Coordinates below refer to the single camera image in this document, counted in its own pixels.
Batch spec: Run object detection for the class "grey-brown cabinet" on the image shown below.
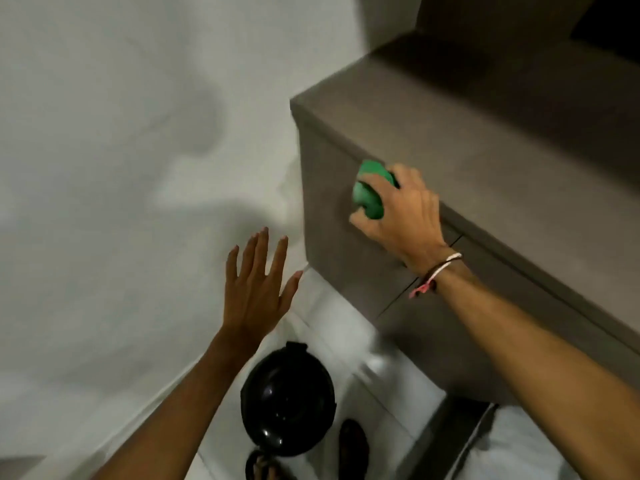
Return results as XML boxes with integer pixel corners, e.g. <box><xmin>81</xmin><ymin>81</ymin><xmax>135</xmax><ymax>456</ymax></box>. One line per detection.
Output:
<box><xmin>290</xmin><ymin>0</ymin><xmax>640</xmax><ymax>406</ymax></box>

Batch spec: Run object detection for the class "green sponge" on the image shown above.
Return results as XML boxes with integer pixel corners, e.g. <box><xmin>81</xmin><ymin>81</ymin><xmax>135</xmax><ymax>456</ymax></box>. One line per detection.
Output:
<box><xmin>352</xmin><ymin>160</ymin><xmax>401</xmax><ymax>220</ymax></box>

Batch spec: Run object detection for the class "person's left forearm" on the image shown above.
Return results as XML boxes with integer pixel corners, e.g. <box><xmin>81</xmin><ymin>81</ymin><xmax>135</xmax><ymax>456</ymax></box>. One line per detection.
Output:
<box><xmin>92</xmin><ymin>327</ymin><xmax>262</xmax><ymax>480</ymax></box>

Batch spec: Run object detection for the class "white and pink string bracelet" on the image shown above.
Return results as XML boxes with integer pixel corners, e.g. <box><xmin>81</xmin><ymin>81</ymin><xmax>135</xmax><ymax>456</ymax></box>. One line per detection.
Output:
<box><xmin>409</xmin><ymin>252</ymin><xmax>463</xmax><ymax>299</ymax></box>

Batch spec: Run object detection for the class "person's right hand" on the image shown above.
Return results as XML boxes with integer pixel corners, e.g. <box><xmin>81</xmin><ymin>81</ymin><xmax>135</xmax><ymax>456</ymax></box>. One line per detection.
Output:
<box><xmin>349</xmin><ymin>164</ymin><xmax>449</xmax><ymax>275</ymax></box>

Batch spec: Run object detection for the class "person's left hand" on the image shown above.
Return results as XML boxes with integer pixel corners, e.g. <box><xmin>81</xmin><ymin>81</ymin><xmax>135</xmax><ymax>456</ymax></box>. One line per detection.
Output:
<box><xmin>220</xmin><ymin>227</ymin><xmax>304</xmax><ymax>348</ymax></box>

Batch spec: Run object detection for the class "black lidded trash bin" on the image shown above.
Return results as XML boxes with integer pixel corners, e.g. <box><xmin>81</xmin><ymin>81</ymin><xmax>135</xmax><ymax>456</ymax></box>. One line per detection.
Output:
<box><xmin>240</xmin><ymin>341</ymin><xmax>337</xmax><ymax>458</ymax></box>

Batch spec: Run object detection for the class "black sandal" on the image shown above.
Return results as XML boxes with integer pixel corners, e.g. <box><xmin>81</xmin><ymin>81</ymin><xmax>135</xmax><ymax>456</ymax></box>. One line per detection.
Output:
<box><xmin>244</xmin><ymin>449</ymin><xmax>282</xmax><ymax>480</ymax></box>
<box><xmin>338</xmin><ymin>419</ymin><xmax>370</xmax><ymax>480</ymax></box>

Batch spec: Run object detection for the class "white garment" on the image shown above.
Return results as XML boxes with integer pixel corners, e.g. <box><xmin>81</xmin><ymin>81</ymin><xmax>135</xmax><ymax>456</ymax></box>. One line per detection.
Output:
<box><xmin>450</xmin><ymin>404</ymin><xmax>582</xmax><ymax>480</ymax></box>

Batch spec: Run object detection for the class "person's right forearm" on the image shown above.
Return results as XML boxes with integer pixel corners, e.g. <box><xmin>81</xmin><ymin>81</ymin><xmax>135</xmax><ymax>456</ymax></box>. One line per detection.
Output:
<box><xmin>412</xmin><ymin>259</ymin><xmax>640</xmax><ymax>480</ymax></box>

